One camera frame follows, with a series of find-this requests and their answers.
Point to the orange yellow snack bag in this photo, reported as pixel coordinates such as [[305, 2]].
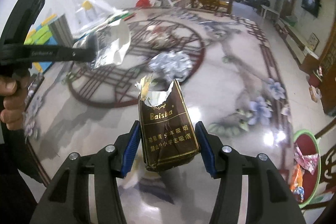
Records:
[[296, 183]]

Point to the carved dark wooden chair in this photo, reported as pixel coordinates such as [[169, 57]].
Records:
[[326, 173]]

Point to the brown Baisha cigarette pack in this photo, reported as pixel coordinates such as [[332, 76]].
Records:
[[168, 136]]

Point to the torn silver white wrapper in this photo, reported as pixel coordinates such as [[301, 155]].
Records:
[[109, 44]]

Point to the wall mounted television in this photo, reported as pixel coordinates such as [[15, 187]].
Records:
[[311, 6]]

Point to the stack of colourful books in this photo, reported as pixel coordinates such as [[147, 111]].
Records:
[[42, 35]]

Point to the red bin with green rim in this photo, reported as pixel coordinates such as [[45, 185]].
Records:
[[306, 171]]

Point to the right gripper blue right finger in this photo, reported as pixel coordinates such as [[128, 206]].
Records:
[[207, 144]]

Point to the silver foil ball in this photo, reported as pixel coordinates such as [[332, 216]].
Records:
[[172, 65]]

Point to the beige paper cup wad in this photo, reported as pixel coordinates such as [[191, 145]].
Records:
[[158, 37]]

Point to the cardboard tissue box on floor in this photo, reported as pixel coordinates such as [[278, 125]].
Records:
[[315, 94]]

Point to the small red pot decoration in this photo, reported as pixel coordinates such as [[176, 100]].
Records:
[[316, 77]]

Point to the pink plastic bag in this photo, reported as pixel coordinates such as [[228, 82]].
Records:
[[307, 162]]

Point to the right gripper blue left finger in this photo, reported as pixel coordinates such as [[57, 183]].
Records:
[[129, 147]]

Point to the clear plastic lamp box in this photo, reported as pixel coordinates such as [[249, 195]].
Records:
[[84, 15]]

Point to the low white tv cabinet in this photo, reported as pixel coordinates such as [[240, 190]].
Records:
[[306, 59]]

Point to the person left hand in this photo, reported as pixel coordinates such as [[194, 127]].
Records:
[[14, 93]]

